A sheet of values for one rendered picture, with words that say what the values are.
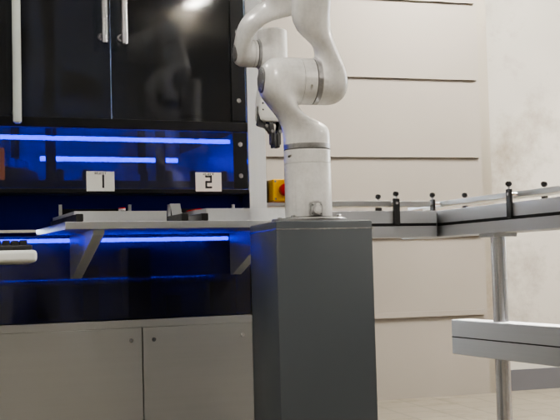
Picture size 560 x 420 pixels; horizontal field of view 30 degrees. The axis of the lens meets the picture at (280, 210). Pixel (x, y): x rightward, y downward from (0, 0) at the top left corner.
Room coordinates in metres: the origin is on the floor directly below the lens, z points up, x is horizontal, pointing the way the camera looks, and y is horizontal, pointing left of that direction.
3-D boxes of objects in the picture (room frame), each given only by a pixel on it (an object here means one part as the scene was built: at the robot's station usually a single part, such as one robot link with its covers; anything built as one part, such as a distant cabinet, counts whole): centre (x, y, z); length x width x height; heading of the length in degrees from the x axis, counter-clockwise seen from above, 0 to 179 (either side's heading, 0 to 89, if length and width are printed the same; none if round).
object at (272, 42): (2.91, 0.01, 1.35); 0.09 x 0.08 x 0.13; 109
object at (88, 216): (3.04, 0.50, 0.90); 0.34 x 0.26 x 0.04; 22
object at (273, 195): (3.37, 0.00, 0.99); 0.08 x 0.07 x 0.07; 22
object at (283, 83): (2.66, -0.04, 1.16); 0.19 x 0.12 x 0.24; 109
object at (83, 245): (2.94, 0.55, 0.79); 0.34 x 0.03 x 0.13; 22
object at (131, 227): (3.04, 0.32, 0.87); 0.70 x 0.48 x 0.02; 112
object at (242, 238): (3.12, 0.08, 0.79); 0.34 x 0.03 x 0.13; 22
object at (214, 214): (3.07, 0.14, 0.90); 0.34 x 0.26 x 0.04; 21
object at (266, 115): (2.91, 0.01, 1.21); 0.10 x 0.07 x 0.11; 112
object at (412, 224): (3.61, -0.21, 0.92); 0.69 x 0.15 x 0.16; 112
